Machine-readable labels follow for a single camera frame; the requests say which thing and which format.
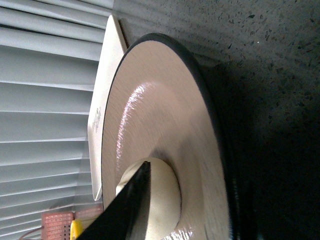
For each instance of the yellow object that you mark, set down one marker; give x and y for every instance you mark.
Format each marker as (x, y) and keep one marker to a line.
(76, 229)

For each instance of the white steamed bun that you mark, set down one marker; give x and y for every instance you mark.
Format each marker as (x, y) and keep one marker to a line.
(165, 197)

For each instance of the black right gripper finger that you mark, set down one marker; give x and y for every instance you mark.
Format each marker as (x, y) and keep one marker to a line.
(126, 217)

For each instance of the beige plate with black rim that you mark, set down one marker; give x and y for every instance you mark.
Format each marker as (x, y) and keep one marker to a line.
(159, 105)

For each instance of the white rectangular bear tray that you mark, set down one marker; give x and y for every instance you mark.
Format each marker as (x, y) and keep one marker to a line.
(112, 51)

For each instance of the red perforated crate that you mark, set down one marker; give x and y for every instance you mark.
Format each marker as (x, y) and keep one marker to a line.
(57, 225)

